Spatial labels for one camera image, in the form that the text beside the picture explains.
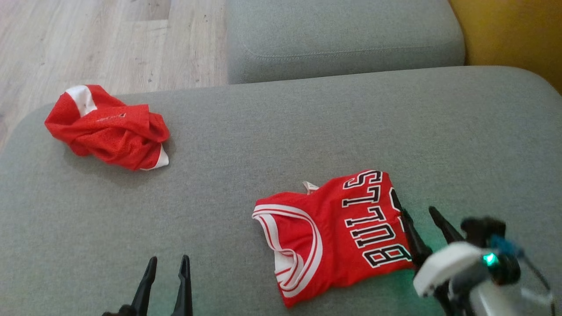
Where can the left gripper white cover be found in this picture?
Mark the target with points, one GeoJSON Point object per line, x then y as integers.
{"type": "Point", "coordinates": [118, 311]}

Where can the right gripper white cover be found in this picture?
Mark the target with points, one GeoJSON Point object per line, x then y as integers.
{"type": "Point", "coordinates": [443, 265]}

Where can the red Bulls basketball jersey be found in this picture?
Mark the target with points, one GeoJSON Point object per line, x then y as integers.
{"type": "Point", "coordinates": [333, 237]}

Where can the red mesh basketball shorts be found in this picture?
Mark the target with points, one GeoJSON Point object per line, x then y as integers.
{"type": "Point", "coordinates": [114, 131]}

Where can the large grey sofa seat cushion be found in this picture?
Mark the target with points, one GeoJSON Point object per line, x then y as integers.
{"type": "Point", "coordinates": [263, 145]}

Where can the yellow sofa backrest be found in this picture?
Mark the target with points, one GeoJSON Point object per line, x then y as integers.
{"type": "Point", "coordinates": [513, 30]}

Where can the small grey sofa seat cushion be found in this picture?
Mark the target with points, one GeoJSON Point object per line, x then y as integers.
{"type": "Point", "coordinates": [342, 30]}

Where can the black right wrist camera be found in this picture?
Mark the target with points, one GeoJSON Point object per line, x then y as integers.
{"type": "Point", "coordinates": [480, 228]}

